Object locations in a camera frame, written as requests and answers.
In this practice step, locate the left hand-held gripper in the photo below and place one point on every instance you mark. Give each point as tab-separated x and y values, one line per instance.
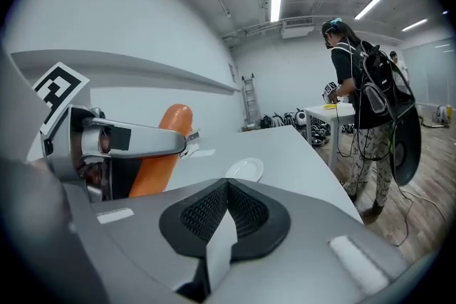
58	139

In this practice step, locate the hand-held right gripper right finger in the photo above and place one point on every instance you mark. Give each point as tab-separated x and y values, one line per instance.
306	252

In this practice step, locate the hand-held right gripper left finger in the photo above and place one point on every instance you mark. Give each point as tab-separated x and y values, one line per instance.
142	242

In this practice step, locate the orange cylinder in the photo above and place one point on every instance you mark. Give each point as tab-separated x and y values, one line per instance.
178	117

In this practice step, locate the white ceramic plate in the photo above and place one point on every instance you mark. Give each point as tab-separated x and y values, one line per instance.
246	169

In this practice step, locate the white paper strip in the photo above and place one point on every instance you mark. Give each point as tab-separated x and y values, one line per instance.
203	152

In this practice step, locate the grey table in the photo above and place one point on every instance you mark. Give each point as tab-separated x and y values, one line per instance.
285	153

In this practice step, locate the grey folding ladder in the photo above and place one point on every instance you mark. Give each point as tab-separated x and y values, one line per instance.
250	99

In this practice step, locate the row of black white backpacks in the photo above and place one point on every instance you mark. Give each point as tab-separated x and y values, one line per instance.
295	117

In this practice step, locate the small white table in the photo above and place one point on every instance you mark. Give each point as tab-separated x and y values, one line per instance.
342	112

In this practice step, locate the yellow object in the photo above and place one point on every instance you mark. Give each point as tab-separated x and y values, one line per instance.
329	106

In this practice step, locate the black white backpack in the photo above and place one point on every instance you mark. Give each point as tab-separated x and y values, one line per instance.
445	114

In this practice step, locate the white air conditioner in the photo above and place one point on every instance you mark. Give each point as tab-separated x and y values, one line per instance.
297	27

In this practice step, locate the long ceiling light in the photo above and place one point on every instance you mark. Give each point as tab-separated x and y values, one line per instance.
414	25
276	0
369	6

